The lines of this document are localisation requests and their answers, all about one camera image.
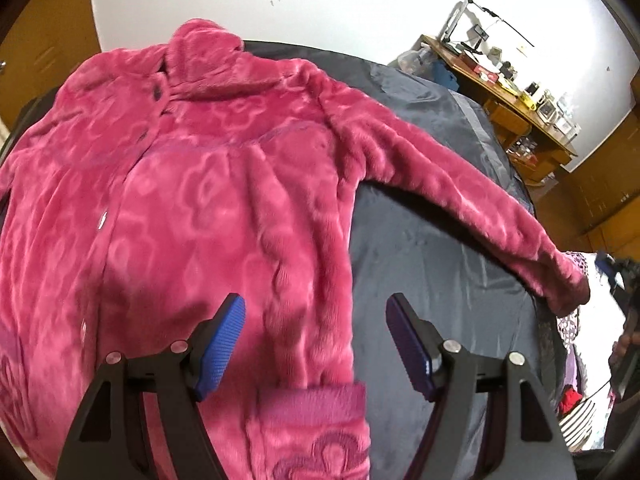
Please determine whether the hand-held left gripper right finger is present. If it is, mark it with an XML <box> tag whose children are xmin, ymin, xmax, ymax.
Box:
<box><xmin>386</xmin><ymin>294</ymin><xmax>573</xmax><ymax>480</ymax></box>

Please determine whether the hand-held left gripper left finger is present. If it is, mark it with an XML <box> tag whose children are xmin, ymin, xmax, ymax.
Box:
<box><xmin>57</xmin><ymin>294</ymin><xmax>247</xmax><ymax>480</ymax></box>

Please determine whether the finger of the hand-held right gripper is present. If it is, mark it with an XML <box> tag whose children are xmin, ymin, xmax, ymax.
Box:
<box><xmin>597</xmin><ymin>253</ymin><xmax>621</xmax><ymax>287</ymax></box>

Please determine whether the pink fleece robe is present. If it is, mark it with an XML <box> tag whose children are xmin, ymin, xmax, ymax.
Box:
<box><xmin>0</xmin><ymin>20</ymin><xmax>592</xmax><ymax>480</ymax></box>

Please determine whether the purple dotted cloth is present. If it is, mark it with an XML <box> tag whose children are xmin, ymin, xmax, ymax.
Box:
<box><xmin>554</xmin><ymin>252</ymin><xmax>592</xmax><ymax>397</ymax></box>

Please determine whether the dark grey bed cover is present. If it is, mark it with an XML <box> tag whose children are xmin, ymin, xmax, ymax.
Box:
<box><xmin>0</xmin><ymin>40</ymin><xmax>563</xmax><ymax>480</ymax></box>

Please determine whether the red cloth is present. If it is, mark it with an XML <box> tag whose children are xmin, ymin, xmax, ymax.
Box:
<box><xmin>559</xmin><ymin>385</ymin><xmax>584</xmax><ymax>416</ymax></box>

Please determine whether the striped cloth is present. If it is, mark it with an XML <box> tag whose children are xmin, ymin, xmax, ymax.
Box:
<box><xmin>560</xmin><ymin>396</ymin><xmax>609</xmax><ymax>452</ymax></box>

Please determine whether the wooden desk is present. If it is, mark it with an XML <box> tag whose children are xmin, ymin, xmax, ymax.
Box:
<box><xmin>419</xmin><ymin>35</ymin><xmax>578</xmax><ymax>183</ymax></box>

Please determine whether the blue box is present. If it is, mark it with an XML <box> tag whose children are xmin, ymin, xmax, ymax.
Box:
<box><xmin>432</xmin><ymin>60</ymin><xmax>459</xmax><ymax>92</ymax></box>

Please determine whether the clear plastic bag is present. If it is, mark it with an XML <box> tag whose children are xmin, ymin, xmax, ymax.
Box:
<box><xmin>395</xmin><ymin>45</ymin><xmax>442</xmax><ymax>79</ymax></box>

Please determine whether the wooden door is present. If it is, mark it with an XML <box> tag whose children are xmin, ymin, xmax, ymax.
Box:
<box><xmin>0</xmin><ymin>0</ymin><xmax>101</xmax><ymax>128</ymax></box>

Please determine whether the metal frame stand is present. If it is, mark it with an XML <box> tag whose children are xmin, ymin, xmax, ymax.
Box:
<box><xmin>440</xmin><ymin>0</ymin><xmax>538</xmax><ymax>57</ymax></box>

